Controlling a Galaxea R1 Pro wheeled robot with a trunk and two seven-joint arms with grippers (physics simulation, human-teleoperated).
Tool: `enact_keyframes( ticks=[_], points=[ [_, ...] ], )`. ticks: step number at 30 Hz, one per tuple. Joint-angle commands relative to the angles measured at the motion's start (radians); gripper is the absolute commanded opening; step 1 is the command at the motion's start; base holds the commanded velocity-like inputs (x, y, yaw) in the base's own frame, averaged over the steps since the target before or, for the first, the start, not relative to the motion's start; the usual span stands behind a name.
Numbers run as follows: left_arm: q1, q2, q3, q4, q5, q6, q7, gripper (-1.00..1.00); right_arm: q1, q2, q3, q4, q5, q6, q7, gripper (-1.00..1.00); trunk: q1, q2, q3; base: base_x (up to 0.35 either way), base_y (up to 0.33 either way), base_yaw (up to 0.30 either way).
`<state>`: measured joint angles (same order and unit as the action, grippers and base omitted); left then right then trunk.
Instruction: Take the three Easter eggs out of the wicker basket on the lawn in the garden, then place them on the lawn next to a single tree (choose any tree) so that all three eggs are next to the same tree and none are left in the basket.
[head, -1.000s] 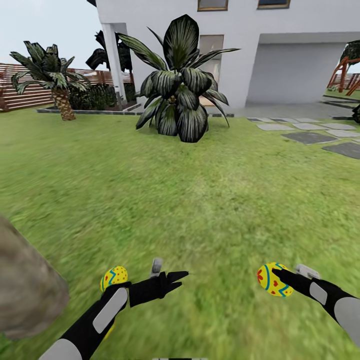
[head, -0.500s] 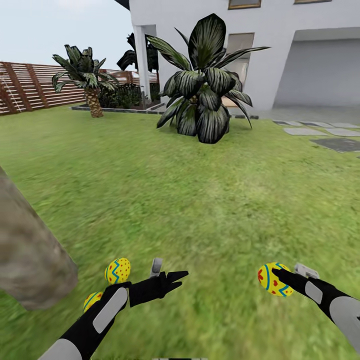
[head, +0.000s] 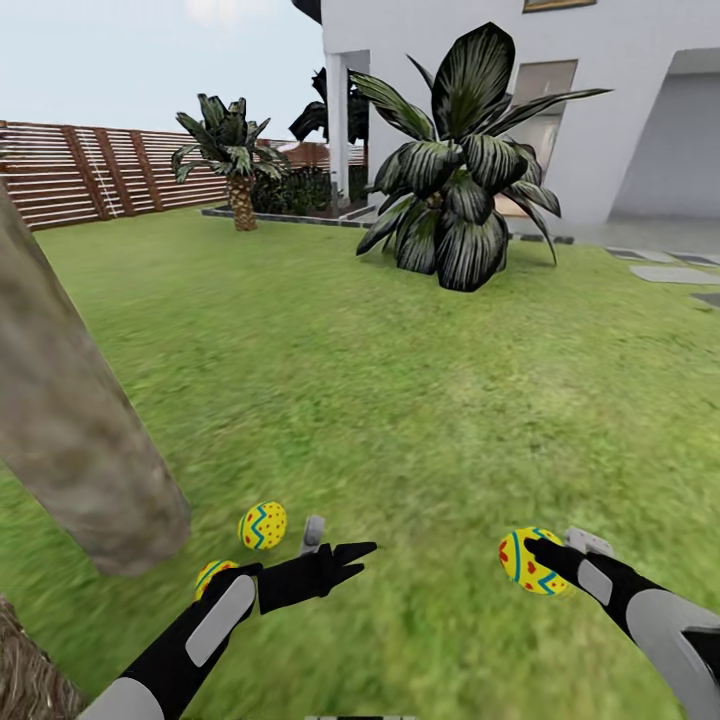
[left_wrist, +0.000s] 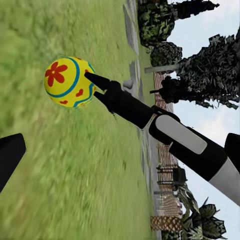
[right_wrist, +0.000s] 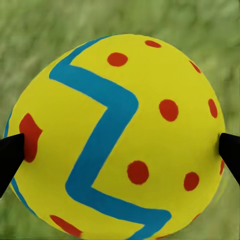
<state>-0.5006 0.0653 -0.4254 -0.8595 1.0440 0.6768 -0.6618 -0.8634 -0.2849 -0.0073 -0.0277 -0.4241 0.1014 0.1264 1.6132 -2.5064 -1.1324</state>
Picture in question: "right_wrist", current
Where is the easter egg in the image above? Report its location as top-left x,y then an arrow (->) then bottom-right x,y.
3,34 -> 226,240

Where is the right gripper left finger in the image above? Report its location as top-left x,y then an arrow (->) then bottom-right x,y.
0,133 -> 25,199

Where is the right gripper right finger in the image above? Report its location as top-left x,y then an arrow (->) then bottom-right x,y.
219,133 -> 240,185

